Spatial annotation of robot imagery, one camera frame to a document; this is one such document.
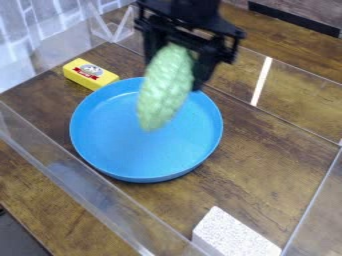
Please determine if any black baseboard strip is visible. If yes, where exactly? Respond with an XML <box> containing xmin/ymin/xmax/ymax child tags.
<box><xmin>247</xmin><ymin>0</ymin><xmax>342</xmax><ymax>39</ymax></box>

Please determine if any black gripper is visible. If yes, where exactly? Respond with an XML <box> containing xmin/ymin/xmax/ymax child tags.
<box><xmin>134</xmin><ymin>0</ymin><xmax>245</xmax><ymax>91</ymax></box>

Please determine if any yellow rectangular box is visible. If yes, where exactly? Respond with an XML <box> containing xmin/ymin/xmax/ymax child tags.
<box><xmin>62</xmin><ymin>58</ymin><xmax>120</xmax><ymax>91</ymax></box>

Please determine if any blue round tray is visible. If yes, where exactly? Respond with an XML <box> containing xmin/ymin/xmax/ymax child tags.
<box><xmin>69</xmin><ymin>77</ymin><xmax>223</xmax><ymax>183</ymax></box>

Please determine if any clear acrylic enclosure wall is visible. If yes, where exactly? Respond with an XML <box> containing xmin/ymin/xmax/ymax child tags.
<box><xmin>0</xmin><ymin>4</ymin><xmax>342</xmax><ymax>256</ymax></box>

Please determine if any green bitter gourd toy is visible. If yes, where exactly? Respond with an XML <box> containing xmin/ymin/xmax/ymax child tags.
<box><xmin>137</xmin><ymin>44</ymin><xmax>193</xmax><ymax>131</ymax></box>

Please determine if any white speckled foam block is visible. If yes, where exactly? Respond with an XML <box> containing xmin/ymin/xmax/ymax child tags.
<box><xmin>192</xmin><ymin>206</ymin><xmax>281</xmax><ymax>256</ymax></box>

